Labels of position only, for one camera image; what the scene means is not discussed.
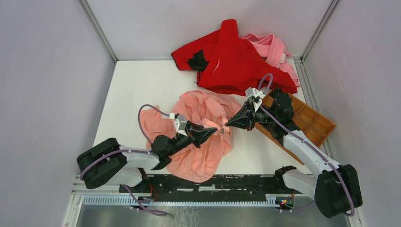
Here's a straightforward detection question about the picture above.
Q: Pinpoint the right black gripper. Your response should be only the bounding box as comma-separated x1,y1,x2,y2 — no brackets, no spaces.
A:
225,99,278,131

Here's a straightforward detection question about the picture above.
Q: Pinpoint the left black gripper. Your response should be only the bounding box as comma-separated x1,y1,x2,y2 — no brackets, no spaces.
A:
167,120,218,157

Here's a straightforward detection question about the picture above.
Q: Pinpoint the salmon orange jacket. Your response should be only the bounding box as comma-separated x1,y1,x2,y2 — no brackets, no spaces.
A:
139,90,241,183

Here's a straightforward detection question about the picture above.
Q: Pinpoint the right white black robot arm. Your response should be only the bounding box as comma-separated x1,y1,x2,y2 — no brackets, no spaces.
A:
226,93,363,218

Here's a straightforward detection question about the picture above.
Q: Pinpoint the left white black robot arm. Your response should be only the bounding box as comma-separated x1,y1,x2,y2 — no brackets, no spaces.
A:
77,120,217,192

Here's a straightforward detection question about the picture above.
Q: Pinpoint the red garment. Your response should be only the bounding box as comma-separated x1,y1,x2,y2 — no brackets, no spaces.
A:
171,19,297,96

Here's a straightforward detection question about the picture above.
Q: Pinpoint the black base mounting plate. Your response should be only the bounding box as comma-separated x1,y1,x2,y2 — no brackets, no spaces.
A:
130,174,300,202

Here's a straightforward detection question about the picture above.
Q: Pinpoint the pink garment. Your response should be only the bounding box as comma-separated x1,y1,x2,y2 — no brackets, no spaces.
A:
242,34,300,87

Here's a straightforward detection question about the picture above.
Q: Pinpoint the wooden divided tray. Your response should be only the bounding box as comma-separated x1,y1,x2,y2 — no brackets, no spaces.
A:
255,87,336,166

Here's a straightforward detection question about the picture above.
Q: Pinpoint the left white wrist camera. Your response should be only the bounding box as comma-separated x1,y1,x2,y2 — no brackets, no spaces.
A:
169,113,187,136

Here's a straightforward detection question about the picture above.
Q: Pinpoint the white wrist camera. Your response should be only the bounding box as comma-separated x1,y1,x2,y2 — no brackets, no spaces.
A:
245,87,266,112
169,113,187,136

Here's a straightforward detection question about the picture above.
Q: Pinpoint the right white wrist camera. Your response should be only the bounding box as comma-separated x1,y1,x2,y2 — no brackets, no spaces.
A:
245,87,266,112

